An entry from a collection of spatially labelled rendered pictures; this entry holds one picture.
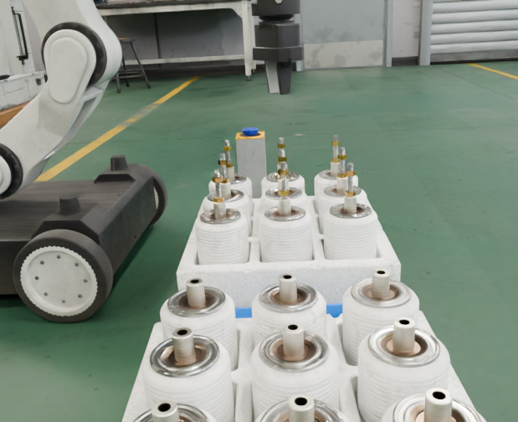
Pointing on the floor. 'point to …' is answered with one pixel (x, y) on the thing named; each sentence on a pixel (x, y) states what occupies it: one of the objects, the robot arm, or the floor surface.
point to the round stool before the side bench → (125, 69)
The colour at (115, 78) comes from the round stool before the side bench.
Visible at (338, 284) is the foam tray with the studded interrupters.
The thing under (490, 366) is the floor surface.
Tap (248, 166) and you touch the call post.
